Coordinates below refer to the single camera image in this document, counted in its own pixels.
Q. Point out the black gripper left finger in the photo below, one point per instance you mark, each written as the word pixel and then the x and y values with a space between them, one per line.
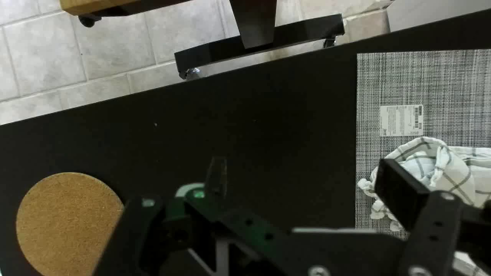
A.
pixel 147 231

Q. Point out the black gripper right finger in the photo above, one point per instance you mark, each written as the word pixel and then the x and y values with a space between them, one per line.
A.
pixel 404 194

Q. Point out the white checkered dish cloth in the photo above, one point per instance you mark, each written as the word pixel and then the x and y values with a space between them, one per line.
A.
pixel 434 163

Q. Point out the white paper label tag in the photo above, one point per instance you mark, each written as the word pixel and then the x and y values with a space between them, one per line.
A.
pixel 402 120

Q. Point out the round cork coaster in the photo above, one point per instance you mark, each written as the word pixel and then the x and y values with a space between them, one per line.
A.
pixel 62 225

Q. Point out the grey woven placemat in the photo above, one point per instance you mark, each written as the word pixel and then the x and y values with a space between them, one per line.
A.
pixel 434 87

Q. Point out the black side table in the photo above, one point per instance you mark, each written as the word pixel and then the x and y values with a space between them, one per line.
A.
pixel 230 128

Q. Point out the black rolling stand base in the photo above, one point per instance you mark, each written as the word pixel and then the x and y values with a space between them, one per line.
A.
pixel 255 25

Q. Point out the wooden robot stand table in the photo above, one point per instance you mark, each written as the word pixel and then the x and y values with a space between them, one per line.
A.
pixel 92 5

